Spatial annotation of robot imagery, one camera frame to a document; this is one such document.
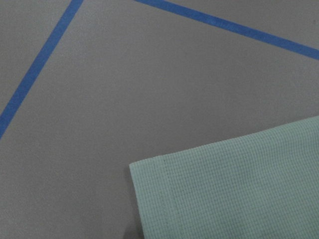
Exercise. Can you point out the sage green long-sleeve shirt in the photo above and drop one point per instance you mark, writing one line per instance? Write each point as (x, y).
(263, 185)

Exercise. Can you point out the blue tape grid lines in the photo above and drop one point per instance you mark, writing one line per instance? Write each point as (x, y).
(47, 49)

